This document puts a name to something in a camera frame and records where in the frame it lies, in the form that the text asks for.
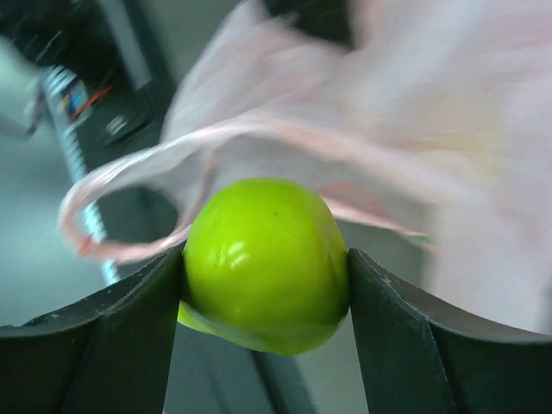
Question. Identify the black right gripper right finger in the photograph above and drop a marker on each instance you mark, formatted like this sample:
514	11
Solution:
420	354

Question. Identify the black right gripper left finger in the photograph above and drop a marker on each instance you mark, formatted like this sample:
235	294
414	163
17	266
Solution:
107	353

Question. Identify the bright green apple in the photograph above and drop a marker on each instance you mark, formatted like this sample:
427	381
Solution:
266	268

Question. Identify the pink plastic bag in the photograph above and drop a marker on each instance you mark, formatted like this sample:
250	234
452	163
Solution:
436	125

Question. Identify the grey slotted cable duct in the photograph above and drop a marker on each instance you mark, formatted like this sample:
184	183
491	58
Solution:
65	93

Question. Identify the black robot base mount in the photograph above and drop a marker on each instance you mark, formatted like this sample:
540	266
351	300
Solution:
105	43

